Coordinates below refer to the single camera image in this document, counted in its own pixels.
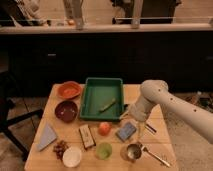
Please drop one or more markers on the orange bowl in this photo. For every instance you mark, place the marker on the orange bowl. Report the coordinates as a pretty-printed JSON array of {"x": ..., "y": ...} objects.
[{"x": 69, "y": 90}]

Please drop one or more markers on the grey triangular cloth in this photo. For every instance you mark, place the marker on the grey triangular cloth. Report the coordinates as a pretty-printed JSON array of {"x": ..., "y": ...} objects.
[{"x": 47, "y": 137}]

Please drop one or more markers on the green plastic cup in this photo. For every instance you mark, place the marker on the green plastic cup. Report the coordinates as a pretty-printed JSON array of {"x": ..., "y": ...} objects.
[{"x": 103, "y": 151}]

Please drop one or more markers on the brown rectangular box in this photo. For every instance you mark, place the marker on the brown rectangular box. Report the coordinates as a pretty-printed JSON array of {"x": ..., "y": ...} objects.
[{"x": 86, "y": 136}]

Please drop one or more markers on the dark red bowl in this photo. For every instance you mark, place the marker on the dark red bowl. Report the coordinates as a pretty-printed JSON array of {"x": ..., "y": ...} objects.
[{"x": 66, "y": 111}]

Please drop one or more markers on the black office chair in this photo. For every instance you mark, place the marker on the black office chair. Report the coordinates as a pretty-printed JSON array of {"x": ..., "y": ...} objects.
[{"x": 5, "y": 106}]

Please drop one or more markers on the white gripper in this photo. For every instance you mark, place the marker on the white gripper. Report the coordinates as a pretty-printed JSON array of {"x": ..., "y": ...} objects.
[{"x": 140, "y": 129}]

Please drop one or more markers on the red peach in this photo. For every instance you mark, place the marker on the red peach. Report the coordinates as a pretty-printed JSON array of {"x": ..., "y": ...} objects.
[{"x": 104, "y": 128}]

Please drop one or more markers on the green plastic tray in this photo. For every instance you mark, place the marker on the green plastic tray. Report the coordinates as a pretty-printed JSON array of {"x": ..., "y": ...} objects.
[{"x": 100, "y": 91}]

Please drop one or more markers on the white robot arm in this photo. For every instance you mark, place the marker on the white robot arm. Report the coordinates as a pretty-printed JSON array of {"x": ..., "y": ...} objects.
[{"x": 153, "y": 92}]

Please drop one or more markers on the white bowl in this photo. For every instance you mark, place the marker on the white bowl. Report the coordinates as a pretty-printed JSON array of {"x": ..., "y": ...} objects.
[{"x": 72, "y": 157}]

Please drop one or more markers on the green bean pod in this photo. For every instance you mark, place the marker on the green bean pod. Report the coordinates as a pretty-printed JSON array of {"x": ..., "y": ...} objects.
[{"x": 106, "y": 106}]

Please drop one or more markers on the metal measuring cup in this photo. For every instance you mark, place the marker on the metal measuring cup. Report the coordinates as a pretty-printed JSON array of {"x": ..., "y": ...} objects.
[{"x": 135, "y": 151}]

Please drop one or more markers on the blue sponge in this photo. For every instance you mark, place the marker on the blue sponge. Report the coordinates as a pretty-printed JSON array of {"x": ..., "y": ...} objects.
[{"x": 125, "y": 132}]

